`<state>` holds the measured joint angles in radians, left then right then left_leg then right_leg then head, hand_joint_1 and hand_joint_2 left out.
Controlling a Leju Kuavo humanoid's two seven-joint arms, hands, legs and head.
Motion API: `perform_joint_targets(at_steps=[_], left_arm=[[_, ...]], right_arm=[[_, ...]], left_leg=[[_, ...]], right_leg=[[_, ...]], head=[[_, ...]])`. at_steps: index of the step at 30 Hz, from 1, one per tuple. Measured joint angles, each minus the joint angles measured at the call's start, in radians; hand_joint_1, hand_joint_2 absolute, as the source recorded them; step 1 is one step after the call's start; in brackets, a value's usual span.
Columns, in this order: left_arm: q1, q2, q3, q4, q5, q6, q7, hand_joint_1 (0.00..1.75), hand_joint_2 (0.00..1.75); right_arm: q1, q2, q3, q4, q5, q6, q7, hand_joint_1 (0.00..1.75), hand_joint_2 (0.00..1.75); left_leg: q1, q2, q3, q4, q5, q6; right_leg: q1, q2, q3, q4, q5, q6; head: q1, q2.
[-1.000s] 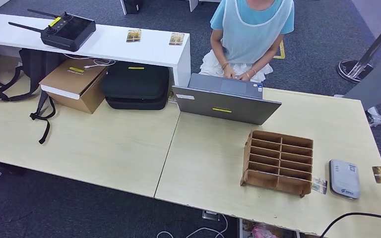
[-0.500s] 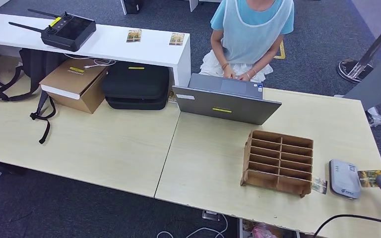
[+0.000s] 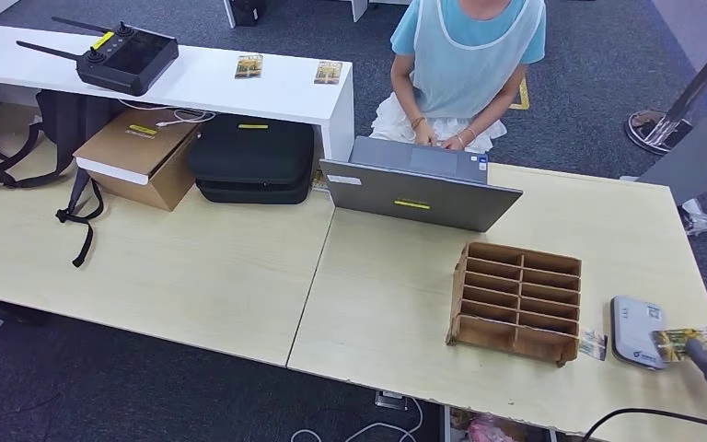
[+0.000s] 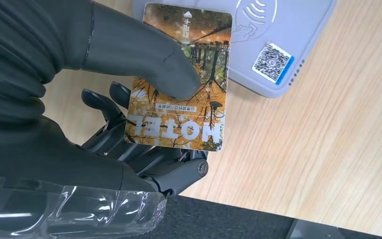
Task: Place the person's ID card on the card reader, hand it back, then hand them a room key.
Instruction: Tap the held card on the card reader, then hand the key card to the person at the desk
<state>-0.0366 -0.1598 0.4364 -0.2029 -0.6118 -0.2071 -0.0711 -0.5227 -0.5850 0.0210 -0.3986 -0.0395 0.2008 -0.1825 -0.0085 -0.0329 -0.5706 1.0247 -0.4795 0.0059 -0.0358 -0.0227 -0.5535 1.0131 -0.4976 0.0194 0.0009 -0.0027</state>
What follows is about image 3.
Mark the person's right hand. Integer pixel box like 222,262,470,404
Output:
412,121,437,147

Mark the patterned ID card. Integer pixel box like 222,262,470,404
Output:
651,327,707,364

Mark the patterned room key card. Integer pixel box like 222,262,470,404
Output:
577,329,609,362

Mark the person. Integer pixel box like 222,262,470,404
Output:
370,0,548,154

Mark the grey card reader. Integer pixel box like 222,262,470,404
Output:
609,296,668,371

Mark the wooden slotted card organizer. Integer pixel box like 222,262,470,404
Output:
446,241,583,368

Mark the grey laptop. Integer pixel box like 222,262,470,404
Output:
319,135,524,234

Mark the yellow floor sticker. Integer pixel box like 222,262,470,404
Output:
508,77,530,111

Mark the black hard carry case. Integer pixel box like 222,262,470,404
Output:
187,113,317,205

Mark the black box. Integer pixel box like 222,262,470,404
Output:
230,0,268,27

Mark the white raised counter shelf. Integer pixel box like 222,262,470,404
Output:
0,22,356,163

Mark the pink plastic bag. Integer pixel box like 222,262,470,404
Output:
464,413,519,442

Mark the power strip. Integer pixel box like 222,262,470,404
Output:
375,390,409,411

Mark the brown cardboard box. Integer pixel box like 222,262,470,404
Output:
73,108,203,213

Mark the black remote controller with antennas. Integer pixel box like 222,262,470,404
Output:
16,16,180,98

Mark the black backpack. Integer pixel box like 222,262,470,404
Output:
0,89,124,268

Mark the black camera cable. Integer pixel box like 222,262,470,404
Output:
580,407,707,442

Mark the chrome stanchion post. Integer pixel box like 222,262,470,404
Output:
624,17,707,157

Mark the thin white cable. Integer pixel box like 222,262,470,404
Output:
118,99,217,128

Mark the white floor cable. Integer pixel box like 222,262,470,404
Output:
289,396,424,442

